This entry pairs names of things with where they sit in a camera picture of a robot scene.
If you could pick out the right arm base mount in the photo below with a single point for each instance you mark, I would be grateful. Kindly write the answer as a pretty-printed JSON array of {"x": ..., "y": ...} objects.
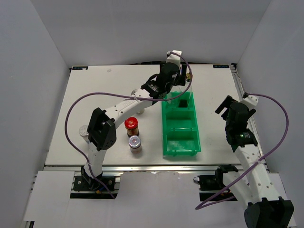
[{"x": 208, "y": 186}]

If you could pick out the left table logo sticker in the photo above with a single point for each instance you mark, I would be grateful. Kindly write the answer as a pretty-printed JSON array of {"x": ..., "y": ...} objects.
[{"x": 79, "y": 68}]

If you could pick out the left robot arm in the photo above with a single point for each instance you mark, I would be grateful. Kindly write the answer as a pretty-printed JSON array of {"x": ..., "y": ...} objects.
[{"x": 103, "y": 123}]

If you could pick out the red lid sauce jar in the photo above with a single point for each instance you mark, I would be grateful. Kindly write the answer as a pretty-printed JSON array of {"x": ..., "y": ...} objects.
[{"x": 131, "y": 125}]

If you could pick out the right table logo sticker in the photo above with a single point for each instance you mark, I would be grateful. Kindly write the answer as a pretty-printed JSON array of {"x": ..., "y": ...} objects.
[{"x": 220, "y": 66}]

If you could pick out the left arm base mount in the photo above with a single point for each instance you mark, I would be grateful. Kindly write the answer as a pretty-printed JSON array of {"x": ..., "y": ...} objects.
[{"x": 106, "y": 188}]

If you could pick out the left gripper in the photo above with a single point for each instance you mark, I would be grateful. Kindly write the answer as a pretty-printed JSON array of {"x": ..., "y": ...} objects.
[{"x": 181, "y": 79}]

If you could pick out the silver lid spice jar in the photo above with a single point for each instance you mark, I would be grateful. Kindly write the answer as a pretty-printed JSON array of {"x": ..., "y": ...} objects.
[{"x": 141, "y": 111}]

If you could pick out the clear oil bottle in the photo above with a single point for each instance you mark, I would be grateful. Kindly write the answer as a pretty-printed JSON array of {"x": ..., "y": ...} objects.
[{"x": 174, "y": 103}]

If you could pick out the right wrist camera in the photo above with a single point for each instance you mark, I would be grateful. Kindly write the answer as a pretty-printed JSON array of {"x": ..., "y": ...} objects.
[{"x": 250, "y": 101}]

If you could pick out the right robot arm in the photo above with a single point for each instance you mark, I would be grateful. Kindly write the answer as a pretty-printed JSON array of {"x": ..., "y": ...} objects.
[{"x": 264, "y": 206}]

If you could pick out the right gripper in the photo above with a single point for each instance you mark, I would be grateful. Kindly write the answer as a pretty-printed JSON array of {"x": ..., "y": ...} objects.
[{"x": 226, "y": 103}]

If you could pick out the right aluminium rail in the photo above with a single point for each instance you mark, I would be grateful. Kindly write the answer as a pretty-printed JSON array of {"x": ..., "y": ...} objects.
[{"x": 249, "y": 114}]

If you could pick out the green divided bin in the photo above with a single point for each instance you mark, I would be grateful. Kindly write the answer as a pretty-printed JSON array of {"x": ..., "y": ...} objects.
[{"x": 180, "y": 131}]

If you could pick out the table logo sticker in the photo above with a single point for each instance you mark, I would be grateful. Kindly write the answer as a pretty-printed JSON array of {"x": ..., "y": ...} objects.
[
  {"x": 220, "y": 66},
  {"x": 79, "y": 68}
]

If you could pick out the dark sauce glass bottle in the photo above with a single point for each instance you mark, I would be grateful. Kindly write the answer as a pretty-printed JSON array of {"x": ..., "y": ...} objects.
[{"x": 185, "y": 98}]

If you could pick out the blue label white jar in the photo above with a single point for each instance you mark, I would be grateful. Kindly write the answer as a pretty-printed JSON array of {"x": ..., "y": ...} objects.
[{"x": 84, "y": 133}]

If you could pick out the small silver lid jar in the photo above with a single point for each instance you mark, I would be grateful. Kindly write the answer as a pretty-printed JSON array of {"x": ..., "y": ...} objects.
[{"x": 135, "y": 144}]

